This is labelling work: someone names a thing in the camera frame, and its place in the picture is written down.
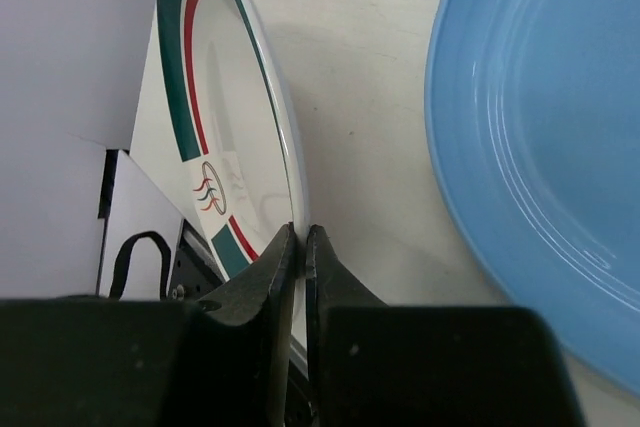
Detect white plate green red stripes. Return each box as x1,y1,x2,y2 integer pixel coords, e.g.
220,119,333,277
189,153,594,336
155,0,309,378

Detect blue plate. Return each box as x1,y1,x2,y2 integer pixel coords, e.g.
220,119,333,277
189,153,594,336
424,0,639,392

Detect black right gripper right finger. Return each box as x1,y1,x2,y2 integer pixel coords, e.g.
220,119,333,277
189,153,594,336
305,225,585,426

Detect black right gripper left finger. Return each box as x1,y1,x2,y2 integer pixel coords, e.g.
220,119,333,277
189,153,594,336
1,224,296,426

